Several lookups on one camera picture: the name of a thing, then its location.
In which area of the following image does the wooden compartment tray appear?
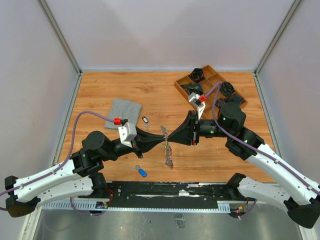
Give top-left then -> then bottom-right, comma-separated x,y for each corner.
174,65 -> 248,119

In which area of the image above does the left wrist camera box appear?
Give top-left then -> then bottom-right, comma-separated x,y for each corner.
118,122 -> 137,148

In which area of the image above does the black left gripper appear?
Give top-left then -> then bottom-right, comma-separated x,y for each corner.
100,125 -> 166,162

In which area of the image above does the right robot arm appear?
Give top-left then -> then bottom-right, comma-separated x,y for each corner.
168,103 -> 320,229

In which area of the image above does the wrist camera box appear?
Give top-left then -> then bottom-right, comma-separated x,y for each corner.
118,122 -> 137,148
188,92 -> 207,120

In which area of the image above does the dark green patterned tie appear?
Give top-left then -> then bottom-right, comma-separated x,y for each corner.
181,83 -> 204,95

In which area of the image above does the grey folded cloth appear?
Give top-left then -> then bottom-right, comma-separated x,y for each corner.
107,98 -> 142,125

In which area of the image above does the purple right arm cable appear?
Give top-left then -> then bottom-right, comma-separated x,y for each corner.
203,81 -> 320,196

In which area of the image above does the black orange rolled tie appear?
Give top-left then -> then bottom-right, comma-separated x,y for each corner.
189,68 -> 205,83

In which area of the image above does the black key tag with key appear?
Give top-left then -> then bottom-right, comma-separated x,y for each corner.
141,116 -> 150,132

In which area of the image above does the blue key tag with key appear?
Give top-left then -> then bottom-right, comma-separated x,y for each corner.
130,165 -> 148,178

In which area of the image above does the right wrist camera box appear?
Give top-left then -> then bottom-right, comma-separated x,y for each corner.
188,92 -> 207,120

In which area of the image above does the metal key ring disc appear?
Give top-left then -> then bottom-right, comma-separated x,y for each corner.
160,125 -> 174,170

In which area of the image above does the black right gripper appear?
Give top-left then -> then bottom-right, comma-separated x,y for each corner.
167,110 -> 232,146

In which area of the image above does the dark green floral tie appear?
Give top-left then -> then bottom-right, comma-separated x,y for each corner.
219,81 -> 235,97

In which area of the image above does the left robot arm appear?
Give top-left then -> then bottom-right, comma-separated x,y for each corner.
4,128 -> 165,218

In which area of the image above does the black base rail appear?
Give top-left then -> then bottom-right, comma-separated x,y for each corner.
42,181 -> 256,213

